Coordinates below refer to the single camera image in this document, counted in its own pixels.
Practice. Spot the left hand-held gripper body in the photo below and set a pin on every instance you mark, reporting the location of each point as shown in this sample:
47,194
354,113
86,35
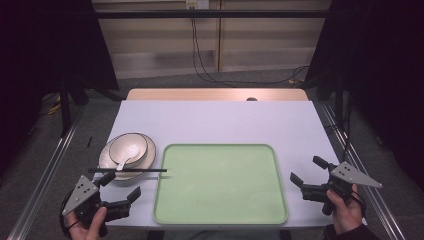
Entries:
81,193

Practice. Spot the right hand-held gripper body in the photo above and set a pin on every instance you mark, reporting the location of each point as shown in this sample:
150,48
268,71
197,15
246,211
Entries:
350,175

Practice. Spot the black chopsticks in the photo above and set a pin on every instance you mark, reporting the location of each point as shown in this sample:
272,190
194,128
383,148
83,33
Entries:
143,170

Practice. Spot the white bowl with dark rim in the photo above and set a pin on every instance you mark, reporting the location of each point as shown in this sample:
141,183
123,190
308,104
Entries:
121,146

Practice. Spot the white ceramic spoon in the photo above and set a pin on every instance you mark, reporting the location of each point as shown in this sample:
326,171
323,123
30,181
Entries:
130,152

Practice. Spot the white plate with dark rim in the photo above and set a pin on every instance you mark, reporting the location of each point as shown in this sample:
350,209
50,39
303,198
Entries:
150,155

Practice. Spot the green tray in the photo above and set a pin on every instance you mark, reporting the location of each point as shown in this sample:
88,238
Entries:
220,186

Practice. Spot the person's right hand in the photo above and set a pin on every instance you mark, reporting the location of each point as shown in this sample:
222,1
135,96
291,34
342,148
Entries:
346,213

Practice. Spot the person's left hand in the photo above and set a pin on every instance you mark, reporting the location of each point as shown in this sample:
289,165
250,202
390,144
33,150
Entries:
85,233

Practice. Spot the pale table cover sheet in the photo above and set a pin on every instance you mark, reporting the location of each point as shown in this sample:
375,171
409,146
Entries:
216,121

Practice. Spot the black curtain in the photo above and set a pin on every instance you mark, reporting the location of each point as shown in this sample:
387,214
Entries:
40,66
383,66

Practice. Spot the metal floor rail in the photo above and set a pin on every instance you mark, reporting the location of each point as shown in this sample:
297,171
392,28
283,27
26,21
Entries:
40,180
376,200

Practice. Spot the black stand post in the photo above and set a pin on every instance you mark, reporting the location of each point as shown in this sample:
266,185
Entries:
65,110

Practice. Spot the black horizontal frame bar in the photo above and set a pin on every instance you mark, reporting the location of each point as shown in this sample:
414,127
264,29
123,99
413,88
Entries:
213,14

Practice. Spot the white wall socket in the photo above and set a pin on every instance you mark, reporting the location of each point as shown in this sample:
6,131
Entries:
197,3

